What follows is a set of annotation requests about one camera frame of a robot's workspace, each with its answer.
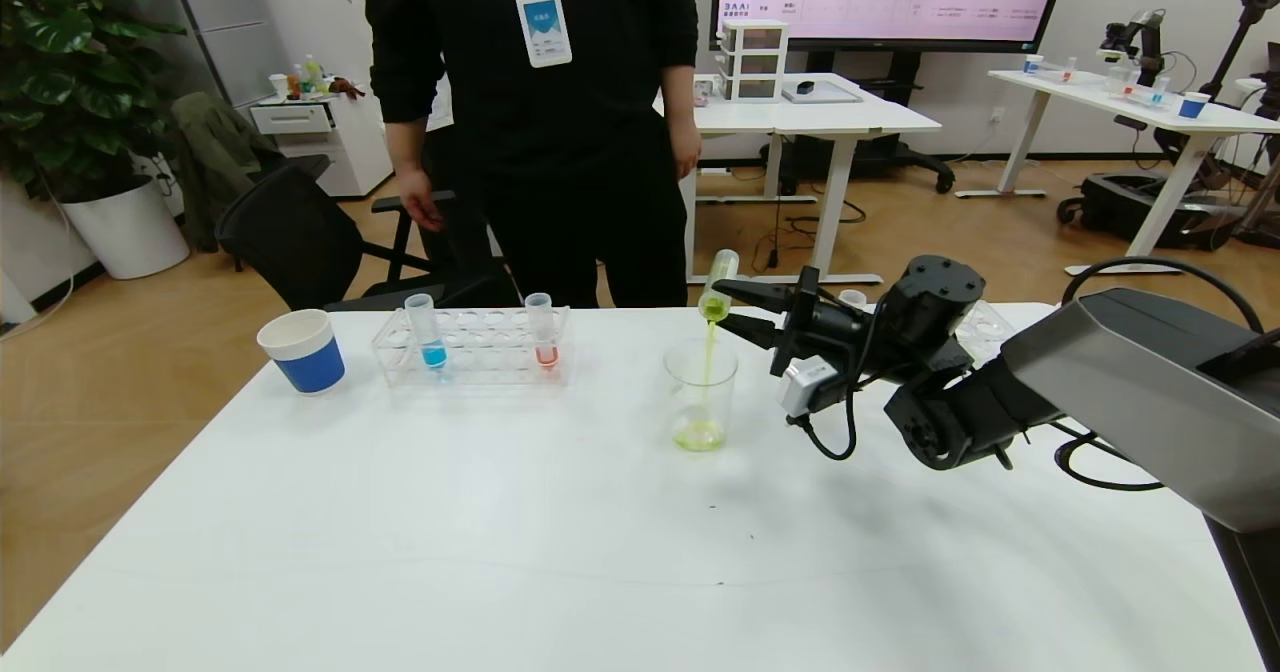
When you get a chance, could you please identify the white plant pot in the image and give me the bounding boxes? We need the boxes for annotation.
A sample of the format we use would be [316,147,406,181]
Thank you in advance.
[62,177,191,281]

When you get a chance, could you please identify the clear plastic test tube rack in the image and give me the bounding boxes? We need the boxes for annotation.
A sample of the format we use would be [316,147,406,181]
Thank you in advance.
[940,299,1017,365]
[372,305,573,389]

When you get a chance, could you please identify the person in black clothes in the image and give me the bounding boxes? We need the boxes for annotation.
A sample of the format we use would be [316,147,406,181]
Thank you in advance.
[362,0,701,310]

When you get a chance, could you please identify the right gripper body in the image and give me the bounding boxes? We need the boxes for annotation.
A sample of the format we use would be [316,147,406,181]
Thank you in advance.
[769,265,875,377]

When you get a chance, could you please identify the black wheeled robot base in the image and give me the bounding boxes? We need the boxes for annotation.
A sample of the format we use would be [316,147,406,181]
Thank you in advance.
[1056,174,1241,253]

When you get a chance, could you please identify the black office chair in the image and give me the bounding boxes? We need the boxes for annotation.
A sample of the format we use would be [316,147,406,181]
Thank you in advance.
[215,155,521,313]

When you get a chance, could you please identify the white desktop drawer organizer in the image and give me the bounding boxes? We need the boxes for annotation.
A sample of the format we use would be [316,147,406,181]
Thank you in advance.
[720,19,789,103]

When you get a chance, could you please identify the blue white ID badge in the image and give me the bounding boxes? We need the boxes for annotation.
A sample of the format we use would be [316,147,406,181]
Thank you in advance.
[515,0,574,69]

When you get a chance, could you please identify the olive green jacket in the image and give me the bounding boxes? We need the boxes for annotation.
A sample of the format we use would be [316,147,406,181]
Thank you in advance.
[168,92,291,253]

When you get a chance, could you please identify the green leafy plant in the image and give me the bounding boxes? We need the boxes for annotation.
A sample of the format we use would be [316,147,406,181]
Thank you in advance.
[0,0,186,203]

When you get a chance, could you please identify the black camera stand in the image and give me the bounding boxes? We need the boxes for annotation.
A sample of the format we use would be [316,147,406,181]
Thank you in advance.
[1200,0,1280,103]

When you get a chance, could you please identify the grey flat tray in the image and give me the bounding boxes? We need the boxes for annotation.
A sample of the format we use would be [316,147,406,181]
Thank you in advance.
[782,80,863,105]

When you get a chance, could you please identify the blue pigment test tube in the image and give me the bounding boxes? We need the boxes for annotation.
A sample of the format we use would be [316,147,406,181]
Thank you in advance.
[404,293,449,371]

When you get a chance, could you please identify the white drawer cabinet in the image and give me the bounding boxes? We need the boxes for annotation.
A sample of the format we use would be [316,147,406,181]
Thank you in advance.
[250,92,394,200]

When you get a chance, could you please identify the clear glass beaker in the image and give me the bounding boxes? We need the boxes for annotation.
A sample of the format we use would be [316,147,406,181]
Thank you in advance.
[662,338,739,453]

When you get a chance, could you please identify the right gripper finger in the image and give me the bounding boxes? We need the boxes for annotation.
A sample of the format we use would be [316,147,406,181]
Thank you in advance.
[711,278,795,315]
[716,312,785,351]

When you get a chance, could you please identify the blue white paper cup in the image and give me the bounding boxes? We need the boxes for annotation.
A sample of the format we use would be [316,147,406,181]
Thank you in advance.
[257,309,347,395]

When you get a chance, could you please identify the black swivel chair base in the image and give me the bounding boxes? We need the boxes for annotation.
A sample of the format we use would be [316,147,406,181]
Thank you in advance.
[765,52,956,196]

